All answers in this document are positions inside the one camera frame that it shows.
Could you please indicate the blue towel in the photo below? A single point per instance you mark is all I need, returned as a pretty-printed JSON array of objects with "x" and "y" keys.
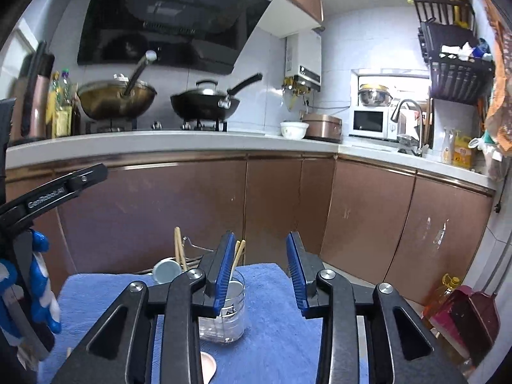
[{"x": 272, "y": 328}]

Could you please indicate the red dustpan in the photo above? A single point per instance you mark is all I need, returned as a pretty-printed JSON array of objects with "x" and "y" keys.
[{"x": 468, "y": 320}]

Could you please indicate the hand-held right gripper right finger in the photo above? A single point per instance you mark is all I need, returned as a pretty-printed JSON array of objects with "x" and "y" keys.
[{"x": 300, "y": 280}]

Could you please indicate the pink ceramic spoon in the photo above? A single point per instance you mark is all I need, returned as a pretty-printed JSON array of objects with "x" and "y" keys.
[{"x": 208, "y": 368}]

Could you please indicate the black wall rack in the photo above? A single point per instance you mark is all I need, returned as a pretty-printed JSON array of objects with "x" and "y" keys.
[{"x": 456, "y": 80}]

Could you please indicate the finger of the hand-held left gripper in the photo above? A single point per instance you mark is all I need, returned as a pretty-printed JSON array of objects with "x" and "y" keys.
[{"x": 48, "y": 200}]

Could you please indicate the metal pot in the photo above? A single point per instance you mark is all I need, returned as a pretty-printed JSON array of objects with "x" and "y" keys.
[{"x": 374, "y": 96}]

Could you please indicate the orange hanging cloth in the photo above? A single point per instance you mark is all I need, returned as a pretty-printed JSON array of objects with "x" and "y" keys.
[{"x": 500, "y": 100}]

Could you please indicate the white kitchen countertop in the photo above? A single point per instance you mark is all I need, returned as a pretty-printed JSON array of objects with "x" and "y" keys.
[{"x": 160, "y": 144}]

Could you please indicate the brass wok with lid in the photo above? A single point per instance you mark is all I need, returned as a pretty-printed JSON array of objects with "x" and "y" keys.
[{"x": 112, "y": 104}]

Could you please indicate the brown electric kettle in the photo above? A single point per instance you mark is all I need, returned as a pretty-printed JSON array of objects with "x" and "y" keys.
[{"x": 36, "y": 104}]

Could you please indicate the black range hood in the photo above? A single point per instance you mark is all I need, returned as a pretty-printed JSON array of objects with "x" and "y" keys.
[{"x": 180, "y": 28}]

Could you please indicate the white bowl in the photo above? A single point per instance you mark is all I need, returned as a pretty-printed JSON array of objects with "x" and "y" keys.
[{"x": 294, "y": 130}]

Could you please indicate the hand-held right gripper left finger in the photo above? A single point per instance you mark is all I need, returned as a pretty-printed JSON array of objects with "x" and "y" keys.
[{"x": 222, "y": 280}]

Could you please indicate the gas stove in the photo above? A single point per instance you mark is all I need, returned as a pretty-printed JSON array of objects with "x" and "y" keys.
[{"x": 200, "y": 126}]

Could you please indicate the white ceramic spoon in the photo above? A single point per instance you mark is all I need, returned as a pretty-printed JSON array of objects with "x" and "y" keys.
[{"x": 234, "y": 290}]

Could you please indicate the person's left hand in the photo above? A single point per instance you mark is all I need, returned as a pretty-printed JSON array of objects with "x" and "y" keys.
[{"x": 44, "y": 308}]

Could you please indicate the group of wooden chopsticks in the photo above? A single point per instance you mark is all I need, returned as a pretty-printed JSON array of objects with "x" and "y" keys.
[{"x": 178, "y": 244}]

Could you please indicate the white boxy appliance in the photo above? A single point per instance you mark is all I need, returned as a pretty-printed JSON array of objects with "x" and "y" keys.
[{"x": 20, "y": 60}]

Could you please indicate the black wok with lid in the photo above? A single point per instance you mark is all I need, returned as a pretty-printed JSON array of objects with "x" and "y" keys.
[{"x": 200, "y": 108}]

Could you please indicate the white water heater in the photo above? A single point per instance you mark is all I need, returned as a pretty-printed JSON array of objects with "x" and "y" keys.
[{"x": 304, "y": 52}]

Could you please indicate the white microwave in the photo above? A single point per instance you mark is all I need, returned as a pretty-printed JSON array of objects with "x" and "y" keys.
[{"x": 366, "y": 122}]

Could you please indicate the brown rice cooker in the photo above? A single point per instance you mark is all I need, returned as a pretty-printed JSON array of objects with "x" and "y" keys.
[{"x": 324, "y": 126}]

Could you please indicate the yellow detergent bottle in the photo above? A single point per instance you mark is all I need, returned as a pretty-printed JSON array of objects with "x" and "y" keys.
[{"x": 462, "y": 152}]

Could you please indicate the metal faucet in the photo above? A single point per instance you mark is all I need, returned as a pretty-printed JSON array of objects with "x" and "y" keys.
[{"x": 420, "y": 128}]

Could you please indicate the clear yellow oil bottle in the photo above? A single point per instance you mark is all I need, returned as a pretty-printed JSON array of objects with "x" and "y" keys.
[{"x": 60, "y": 116}]

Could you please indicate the light blue ceramic spoon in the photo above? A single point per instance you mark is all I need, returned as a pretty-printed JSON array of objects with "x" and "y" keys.
[{"x": 166, "y": 272}]

